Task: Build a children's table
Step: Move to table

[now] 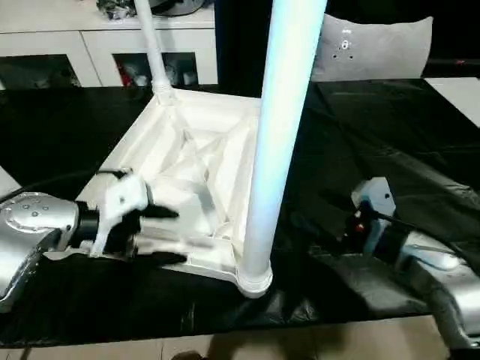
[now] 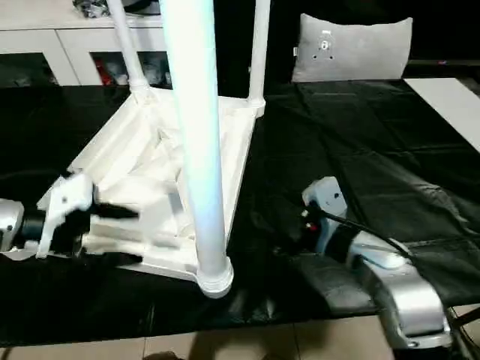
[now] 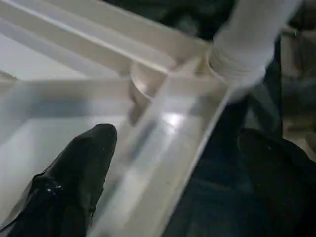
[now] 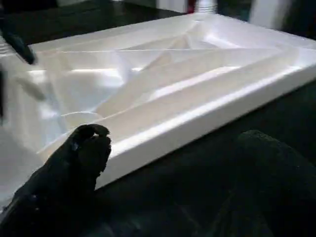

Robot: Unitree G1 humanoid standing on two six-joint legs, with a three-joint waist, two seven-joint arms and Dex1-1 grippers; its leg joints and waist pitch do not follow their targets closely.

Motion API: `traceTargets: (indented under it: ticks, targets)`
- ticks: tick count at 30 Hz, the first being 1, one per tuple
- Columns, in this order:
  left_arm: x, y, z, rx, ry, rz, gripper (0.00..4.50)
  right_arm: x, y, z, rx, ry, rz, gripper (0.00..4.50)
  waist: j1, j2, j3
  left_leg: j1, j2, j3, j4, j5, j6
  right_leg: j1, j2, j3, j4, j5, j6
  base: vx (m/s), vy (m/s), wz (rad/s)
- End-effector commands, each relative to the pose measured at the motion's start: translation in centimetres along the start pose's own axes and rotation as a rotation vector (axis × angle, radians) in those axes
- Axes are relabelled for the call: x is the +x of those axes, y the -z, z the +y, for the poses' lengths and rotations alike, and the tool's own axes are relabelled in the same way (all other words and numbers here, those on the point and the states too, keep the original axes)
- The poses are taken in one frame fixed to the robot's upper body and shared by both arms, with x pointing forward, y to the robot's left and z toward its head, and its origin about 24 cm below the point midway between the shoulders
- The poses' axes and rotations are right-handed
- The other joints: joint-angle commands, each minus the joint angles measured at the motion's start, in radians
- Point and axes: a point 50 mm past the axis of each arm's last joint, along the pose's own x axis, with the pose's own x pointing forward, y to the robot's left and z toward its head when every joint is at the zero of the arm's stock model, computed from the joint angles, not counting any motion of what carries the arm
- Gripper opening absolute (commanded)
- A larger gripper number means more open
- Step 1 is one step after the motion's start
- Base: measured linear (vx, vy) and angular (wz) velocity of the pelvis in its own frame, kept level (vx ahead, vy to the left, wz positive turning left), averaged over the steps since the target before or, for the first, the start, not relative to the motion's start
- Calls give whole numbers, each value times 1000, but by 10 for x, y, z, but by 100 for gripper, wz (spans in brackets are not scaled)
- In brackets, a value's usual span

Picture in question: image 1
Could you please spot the white plastic table top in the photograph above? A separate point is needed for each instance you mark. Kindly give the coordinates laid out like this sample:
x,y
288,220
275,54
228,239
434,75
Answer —
x,y
168,123

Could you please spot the white printed bottle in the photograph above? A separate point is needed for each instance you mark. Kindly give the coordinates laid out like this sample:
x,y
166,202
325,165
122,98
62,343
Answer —
x,y
187,75

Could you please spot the small red bottle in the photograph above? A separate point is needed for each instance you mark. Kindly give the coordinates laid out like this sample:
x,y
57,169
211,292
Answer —
x,y
123,74

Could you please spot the small white cup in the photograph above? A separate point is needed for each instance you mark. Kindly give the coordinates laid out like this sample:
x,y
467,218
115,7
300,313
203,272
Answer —
x,y
141,80

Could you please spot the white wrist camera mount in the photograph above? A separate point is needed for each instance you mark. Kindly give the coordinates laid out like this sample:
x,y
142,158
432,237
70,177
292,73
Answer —
x,y
123,195
378,195

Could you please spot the white flat board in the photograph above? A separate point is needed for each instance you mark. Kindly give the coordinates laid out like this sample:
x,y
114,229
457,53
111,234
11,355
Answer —
x,y
461,93

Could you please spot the black sofa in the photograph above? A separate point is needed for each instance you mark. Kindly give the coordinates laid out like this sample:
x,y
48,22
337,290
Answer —
x,y
240,45

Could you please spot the dark robot foot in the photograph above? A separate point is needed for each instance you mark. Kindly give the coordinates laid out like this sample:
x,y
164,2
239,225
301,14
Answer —
x,y
187,356

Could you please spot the white cabinet with glass doors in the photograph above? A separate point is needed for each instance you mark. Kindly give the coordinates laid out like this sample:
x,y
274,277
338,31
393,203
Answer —
x,y
93,41

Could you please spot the light grey pillow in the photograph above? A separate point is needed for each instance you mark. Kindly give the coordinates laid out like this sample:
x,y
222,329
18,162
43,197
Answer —
x,y
375,48

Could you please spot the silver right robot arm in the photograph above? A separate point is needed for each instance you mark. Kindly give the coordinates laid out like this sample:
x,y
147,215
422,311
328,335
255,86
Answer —
x,y
450,266

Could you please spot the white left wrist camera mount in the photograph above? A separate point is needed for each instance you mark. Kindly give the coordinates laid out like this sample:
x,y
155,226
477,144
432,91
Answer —
x,y
123,195

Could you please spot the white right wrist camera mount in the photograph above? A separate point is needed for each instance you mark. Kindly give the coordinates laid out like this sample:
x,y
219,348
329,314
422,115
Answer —
x,y
378,195

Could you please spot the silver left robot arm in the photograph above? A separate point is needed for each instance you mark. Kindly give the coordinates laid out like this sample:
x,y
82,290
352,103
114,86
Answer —
x,y
30,225

